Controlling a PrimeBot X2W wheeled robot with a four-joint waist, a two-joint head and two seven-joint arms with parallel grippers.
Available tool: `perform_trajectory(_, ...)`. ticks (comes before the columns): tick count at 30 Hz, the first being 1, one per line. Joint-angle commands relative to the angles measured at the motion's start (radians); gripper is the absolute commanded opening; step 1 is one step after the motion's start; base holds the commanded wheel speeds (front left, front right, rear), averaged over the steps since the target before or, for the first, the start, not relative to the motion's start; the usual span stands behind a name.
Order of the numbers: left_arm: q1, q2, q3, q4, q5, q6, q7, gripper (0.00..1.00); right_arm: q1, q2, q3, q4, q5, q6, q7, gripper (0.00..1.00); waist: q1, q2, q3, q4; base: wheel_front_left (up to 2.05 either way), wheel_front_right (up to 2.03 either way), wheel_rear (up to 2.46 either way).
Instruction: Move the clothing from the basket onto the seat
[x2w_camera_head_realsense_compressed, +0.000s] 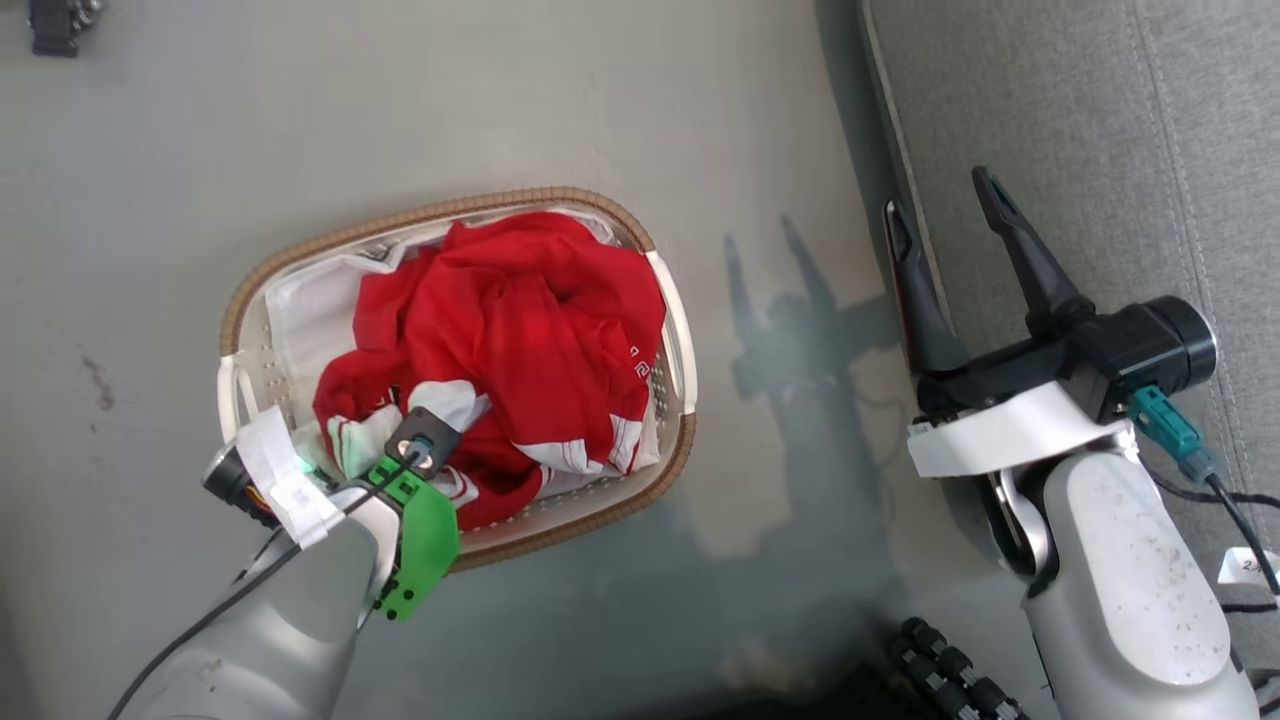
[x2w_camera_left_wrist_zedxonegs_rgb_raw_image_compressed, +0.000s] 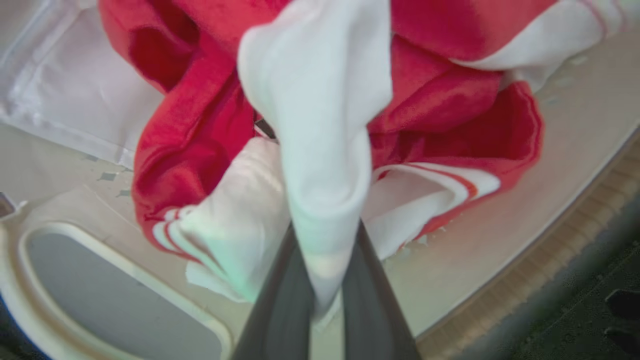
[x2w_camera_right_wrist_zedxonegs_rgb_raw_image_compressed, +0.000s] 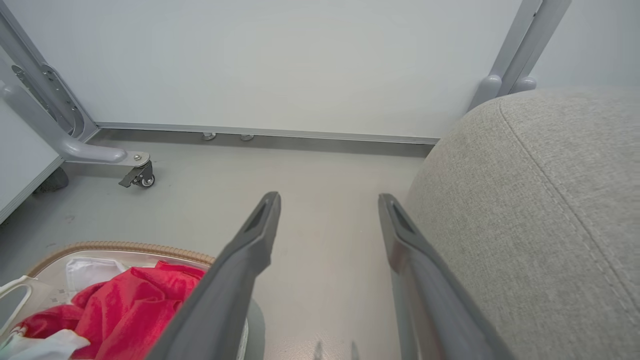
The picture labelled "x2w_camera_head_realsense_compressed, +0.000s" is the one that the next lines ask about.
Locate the small white cable tag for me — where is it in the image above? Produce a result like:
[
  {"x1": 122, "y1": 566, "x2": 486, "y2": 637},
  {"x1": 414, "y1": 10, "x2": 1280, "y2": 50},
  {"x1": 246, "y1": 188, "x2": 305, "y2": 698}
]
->
[{"x1": 1217, "y1": 547, "x2": 1280, "y2": 587}]

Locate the white taped label band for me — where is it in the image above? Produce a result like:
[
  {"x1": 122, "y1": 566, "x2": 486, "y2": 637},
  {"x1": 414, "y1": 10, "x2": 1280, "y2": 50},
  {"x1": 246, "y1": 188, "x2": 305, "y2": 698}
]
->
[{"x1": 236, "y1": 405, "x2": 346, "y2": 551}]

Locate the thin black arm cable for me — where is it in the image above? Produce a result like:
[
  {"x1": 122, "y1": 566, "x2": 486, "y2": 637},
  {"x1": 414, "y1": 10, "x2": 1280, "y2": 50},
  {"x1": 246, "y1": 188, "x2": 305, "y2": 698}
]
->
[
  {"x1": 106, "y1": 448, "x2": 426, "y2": 720},
  {"x1": 1148, "y1": 468, "x2": 1280, "y2": 613}
]

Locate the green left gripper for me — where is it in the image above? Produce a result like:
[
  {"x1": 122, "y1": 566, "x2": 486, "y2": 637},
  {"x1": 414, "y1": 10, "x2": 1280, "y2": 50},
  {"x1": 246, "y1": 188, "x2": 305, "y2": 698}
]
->
[{"x1": 364, "y1": 404, "x2": 464, "y2": 622}]

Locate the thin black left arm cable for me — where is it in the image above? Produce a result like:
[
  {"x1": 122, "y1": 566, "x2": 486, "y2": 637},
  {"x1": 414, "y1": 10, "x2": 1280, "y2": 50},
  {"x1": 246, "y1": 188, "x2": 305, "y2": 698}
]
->
[{"x1": 106, "y1": 448, "x2": 426, "y2": 720}]

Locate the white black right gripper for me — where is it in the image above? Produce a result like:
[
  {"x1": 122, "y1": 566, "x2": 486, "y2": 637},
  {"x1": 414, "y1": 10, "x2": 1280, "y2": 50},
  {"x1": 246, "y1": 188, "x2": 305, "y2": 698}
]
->
[{"x1": 883, "y1": 165, "x2": 1139, "y2": 479}]

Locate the black caster wheel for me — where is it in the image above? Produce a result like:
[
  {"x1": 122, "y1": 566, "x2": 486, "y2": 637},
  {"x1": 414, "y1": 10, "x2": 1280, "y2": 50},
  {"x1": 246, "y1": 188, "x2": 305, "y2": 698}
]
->
[{"x1": 27, "y1": 0, "x2": 104, "y2": 58}]

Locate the red and white jersey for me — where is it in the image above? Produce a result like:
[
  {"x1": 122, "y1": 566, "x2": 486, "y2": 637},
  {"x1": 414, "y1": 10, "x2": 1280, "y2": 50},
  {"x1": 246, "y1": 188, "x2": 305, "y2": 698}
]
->
[{"x1": 312, "y1": 210, "x2": 668, "y2": 532}]

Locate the teal right cable connector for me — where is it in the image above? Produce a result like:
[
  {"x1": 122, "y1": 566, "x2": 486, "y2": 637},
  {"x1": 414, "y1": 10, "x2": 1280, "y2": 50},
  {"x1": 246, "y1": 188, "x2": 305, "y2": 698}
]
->
[{"x1": 1129, "y1": 386, "x2": 1227, "y2": 488}]

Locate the grey fabric sofa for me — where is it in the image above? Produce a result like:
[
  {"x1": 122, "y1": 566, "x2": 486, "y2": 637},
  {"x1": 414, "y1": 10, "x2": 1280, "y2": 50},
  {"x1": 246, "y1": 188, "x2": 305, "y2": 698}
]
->
[{"x1": 858, "y1": 0, "x2": 1280, "y2": 681}]

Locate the white basket liner cloth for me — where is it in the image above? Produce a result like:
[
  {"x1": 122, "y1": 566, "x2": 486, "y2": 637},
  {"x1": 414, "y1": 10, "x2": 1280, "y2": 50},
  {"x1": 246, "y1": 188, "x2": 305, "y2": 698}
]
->
[{"x1": 266, "y1": 212, "x2": 663, "y2": 501}]

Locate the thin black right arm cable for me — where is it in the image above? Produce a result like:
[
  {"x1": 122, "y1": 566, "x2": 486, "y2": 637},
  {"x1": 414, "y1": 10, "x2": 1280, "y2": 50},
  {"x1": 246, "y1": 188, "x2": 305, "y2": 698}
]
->
[{"x1": 1148, "y1": 468, "x2": 1280, "y2": 613}]

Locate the white basket with brown rim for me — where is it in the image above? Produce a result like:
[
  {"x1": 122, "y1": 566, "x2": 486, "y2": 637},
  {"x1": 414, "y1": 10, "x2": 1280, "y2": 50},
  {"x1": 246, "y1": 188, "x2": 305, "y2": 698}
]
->
[{"x1": 217, "y1": 186, "x2": 698, "y2": 573}]

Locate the black ribbed hose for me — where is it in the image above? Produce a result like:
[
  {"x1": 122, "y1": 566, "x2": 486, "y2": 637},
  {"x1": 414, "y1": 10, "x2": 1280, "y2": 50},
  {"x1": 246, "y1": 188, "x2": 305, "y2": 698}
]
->
[{"x1": 888, "y1": 616, "x2": 1023, "y2": 720}]

